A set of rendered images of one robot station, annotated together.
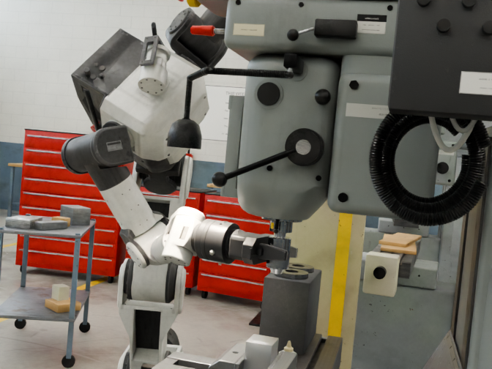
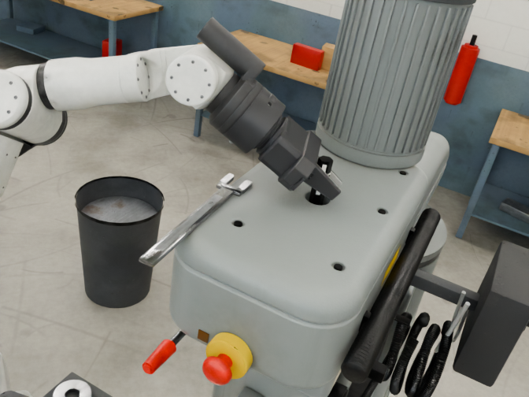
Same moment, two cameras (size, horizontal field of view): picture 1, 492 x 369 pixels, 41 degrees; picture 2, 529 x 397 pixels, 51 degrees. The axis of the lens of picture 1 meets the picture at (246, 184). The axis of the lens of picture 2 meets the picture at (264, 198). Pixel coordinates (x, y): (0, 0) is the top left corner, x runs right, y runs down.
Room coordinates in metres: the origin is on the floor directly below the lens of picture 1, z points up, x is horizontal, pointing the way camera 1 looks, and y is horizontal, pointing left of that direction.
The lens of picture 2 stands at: (1.31, 0.64, 2.30)
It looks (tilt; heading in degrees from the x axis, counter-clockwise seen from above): 31 degrees down; 278
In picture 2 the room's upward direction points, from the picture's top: 11 degrees clockwise
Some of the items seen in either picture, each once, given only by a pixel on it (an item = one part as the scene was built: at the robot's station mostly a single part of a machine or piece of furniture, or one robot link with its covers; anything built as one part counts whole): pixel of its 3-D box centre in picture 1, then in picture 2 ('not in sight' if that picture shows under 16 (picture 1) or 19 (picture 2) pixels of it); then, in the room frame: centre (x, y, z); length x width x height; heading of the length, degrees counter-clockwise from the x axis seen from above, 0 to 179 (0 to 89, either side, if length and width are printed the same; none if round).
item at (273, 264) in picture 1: (278, 255); not in sight; (1.34, -0.08, 1.23); 0.05 x 0.05 x 0.06
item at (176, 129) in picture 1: (184, 132); not in sight; (1.38, 0.14, 1.46); 0.07 x 0.07 x 0.06
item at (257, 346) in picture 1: (261, 354); not in sight; (1.25, -0.06, 1.05); 0.06 x 0.05 x 0.06; 165
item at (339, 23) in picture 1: (322, 31); not in sight; (1.19, -0.11, 1.66); 0.12 x 0.04 x 0.04; 77
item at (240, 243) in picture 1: (239, 246); not in sight; (1.38, 0.00, 1.24); 0.13 x 0.12 x 0.10; 153
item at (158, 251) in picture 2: not in sight; (199, 215); (1.48, 0.05, 1.89); 0.24 x 0.04 x 0.01; 79
